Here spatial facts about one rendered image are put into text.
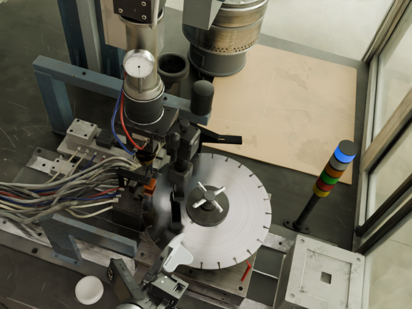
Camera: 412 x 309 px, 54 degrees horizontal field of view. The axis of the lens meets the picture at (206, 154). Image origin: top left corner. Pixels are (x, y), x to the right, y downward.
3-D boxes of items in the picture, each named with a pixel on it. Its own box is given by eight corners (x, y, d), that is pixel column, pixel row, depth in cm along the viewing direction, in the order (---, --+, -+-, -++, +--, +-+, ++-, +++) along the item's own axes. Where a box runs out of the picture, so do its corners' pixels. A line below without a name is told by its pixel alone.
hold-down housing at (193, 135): (195, 177, 93) (203, 120, 76) (185, 192, 90) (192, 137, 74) (174, 167, 94) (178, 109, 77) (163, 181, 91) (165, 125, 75)
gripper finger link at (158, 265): (174, 254, 84) (151, 291, 80) (167, 250, 84) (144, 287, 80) (175, 246, 80) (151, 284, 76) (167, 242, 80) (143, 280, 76)
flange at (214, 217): (189, 228, 99) (190, 224, 96) (182, 189, 105) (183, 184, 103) (233, 222, 101) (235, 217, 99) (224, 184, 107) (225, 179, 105)
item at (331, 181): (338, 173, 103) (343, 166, 100) (336, 187, 100) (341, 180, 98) (321, 167, 103) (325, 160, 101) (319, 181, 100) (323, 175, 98)
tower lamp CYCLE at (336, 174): (343, 165, 100) (348, 159, 98) (341, 180, 97) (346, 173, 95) (325, 160, 100) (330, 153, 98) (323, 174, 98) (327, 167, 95)
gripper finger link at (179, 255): (203, 244, 86) (181, 282, 81) (178, 231, 87) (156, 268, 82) (203, 239, 83) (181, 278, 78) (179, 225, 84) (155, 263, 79)
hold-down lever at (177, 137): (196, 123, 77) (183, 116, 77) (182, 143, 72) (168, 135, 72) (184, 149, 82) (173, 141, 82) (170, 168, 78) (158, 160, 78)
